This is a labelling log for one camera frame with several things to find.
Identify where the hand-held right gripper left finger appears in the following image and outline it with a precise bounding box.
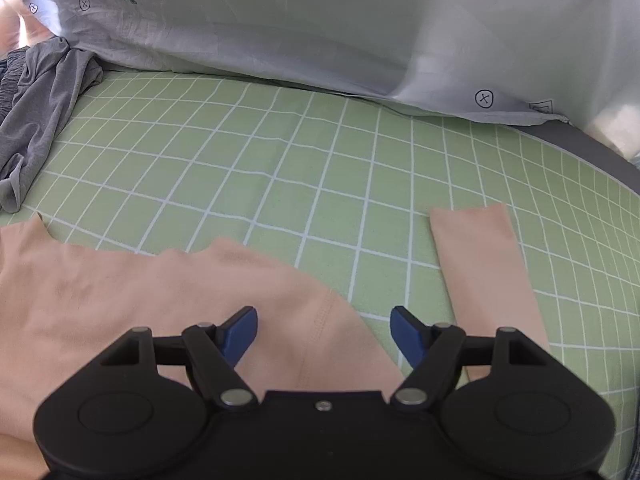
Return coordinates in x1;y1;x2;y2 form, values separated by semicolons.
95;306;260;409

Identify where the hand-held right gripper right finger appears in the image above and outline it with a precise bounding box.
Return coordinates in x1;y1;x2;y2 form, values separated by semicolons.
390;306;549;407

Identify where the peach long-sleeve shirt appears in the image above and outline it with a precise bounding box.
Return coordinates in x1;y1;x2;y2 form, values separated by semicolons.
0;203;551;480

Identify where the dark grey mattress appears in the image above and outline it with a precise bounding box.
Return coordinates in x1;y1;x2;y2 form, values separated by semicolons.
515;119;640;183

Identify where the grey t-shirt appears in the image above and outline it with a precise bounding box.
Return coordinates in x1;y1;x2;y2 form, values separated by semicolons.
0;36;104;213

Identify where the white carrot-print blanket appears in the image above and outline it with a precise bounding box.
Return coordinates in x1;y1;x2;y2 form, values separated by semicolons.
10;0;640;127

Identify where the grey ruched waistband garment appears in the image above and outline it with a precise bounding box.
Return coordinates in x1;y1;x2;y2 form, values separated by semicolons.
0;49;32;128

